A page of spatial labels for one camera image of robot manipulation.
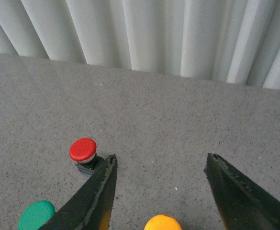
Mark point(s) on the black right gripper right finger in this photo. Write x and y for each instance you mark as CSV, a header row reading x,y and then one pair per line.
x,y
242,204

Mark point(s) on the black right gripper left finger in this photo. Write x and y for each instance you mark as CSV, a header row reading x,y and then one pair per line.
x,y
91,206

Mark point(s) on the yellow mushroom push button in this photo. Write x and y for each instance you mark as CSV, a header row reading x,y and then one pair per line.
x,y
162,222

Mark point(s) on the green mushroom push button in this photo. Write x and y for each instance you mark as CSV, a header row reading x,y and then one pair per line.
x,y
36,215

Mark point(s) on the red mushroom push button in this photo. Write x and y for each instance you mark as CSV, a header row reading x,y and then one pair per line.
x,y
83,153

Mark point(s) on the white pleated curtain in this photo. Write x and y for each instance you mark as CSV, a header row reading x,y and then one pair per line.
x,y
232,41

